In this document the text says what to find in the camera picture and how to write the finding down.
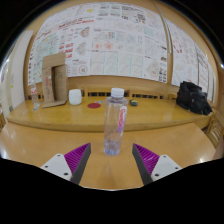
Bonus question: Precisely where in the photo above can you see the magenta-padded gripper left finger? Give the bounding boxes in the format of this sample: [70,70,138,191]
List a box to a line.
[40,142,92,185]

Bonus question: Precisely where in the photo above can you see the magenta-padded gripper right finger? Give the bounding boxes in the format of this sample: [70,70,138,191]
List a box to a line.
[132,143,183,186]

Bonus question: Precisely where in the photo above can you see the clear plastic water bottle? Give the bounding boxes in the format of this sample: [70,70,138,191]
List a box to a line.
[103,87,129,157]

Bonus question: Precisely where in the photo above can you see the flat round red coaster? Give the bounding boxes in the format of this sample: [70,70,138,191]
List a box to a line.
[87,102,102,110]

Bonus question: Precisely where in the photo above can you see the white cup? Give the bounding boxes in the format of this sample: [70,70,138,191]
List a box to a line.
[68,88,83,106]

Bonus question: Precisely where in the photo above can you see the wooden slatted railing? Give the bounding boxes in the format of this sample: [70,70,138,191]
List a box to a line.
[24,87,178,101]

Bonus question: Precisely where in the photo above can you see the wooden chair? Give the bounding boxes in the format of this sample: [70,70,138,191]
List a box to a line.
[204,111,224,148]

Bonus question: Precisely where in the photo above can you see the small clear bottle red label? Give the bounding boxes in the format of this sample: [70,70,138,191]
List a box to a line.
[29,79,40,106]

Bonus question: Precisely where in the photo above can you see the black bag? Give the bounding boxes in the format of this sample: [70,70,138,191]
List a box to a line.
[175,80,213,116]

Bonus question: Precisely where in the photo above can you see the brown cardboard box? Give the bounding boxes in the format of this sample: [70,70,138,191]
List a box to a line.
[40,51,69,109]

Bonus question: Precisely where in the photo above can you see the paper wall posters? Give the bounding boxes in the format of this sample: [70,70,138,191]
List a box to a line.
[28,2,217,103]

